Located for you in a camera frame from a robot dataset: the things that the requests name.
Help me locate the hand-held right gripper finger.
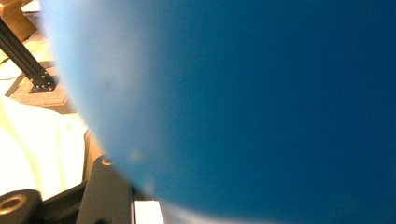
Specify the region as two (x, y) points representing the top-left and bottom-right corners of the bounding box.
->
(75, 154), (136, 224)

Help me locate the blue bottle with white cap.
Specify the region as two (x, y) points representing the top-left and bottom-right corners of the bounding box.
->
(40, 0), (396, 224)

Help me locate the white table mat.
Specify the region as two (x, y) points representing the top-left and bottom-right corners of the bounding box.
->
(0, 95), (89, 201)

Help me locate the wooden cabinet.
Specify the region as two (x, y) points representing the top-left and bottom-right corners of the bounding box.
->
(0, 0), (39, 44)

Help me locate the black metal post with foot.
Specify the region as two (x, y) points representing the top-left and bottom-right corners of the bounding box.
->
(0, 17), (60, 94)

